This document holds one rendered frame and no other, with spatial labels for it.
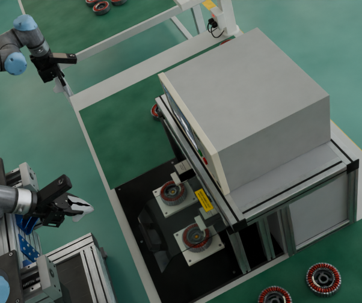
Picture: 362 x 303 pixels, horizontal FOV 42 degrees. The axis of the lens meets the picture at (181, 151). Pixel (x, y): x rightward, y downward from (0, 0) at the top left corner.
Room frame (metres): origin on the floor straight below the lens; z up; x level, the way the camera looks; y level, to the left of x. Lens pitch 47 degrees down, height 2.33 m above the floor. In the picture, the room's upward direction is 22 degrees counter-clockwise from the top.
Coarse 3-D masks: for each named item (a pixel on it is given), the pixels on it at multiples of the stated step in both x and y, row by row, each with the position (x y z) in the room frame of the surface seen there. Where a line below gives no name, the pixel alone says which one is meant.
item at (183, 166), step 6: (180, 162) 1.24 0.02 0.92; (186, 162) 1.22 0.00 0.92; (174, 168) 1.22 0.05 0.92; (180, 168) 1.21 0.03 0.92; (186, 168) 1.19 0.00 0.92; (174, 174) 1.22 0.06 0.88; (180, 174) 1.18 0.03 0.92; (186, 174) 1.18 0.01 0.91; (192, 174) 1.18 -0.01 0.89; (174, 180) 1.19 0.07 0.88; (180, 180) 1.17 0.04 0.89
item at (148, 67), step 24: (192, 48) 2.14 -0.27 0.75; (120, 72) 2.18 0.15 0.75; (144, 72) 2.10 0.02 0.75; (72, 96) 2.14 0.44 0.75; (96, 96) 2.06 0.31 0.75; (360, 168) 1.01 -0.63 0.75; (360, 192) 0.91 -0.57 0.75; (120, 216) 1.23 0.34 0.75; (360, 216) 0.82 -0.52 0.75; (144, 264) 0.97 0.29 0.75; (144, 288) 0.88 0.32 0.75
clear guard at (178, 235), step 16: (176, 192) 0.99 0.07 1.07; (192, 192) 0.96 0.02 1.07; (208, 192) 0.94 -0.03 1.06; (144, 208) 0.99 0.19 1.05; (160, 208) 0.95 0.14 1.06; (176, 208) 0.93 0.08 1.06; (192, 208) 0.90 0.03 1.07; (160, 224) 0.89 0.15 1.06; (176, 224) 0.87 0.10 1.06; (192, 224) 0.85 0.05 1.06; (208, 224) 0.82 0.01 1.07; (224, 224) 0.80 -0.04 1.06; (160, 240) 0.85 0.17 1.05; (176, 240) 0.81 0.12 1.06; (192, 240) 0.79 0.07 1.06; (160, 256) 0.81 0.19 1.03
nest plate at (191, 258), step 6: (216, 234) 0.95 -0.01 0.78; (216, 240) 0.93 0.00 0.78; (210, 246) 0.91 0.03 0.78; (216, 246) 0.90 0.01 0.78; (222, 246) 0.89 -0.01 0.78; (186, 252) 0.93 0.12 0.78; (192, 252) 0.92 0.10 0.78; (198, 252) 0.91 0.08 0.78; (204, 252) 0.90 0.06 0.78; (210, 252) 0.89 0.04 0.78; (186, 258) 0.91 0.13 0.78; (192, 258) 0.90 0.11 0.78; (198, 258) 0.89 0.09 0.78; (192, 264) 0.88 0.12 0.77
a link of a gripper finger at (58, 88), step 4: (56, 80) 1.62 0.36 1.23; (64, 80) 1.63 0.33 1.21; (56, 84) 1.61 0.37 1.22; (60, 84) 1.61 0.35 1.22; (56, 88) 1.60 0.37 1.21; (60, 88) 1.60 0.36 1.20; (64, 88) 1.59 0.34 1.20; (68, 88) 1.60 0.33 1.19; (56, 92) 1.60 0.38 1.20; (60, 92) 1.60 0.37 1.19; (68, 92) 1.59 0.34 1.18
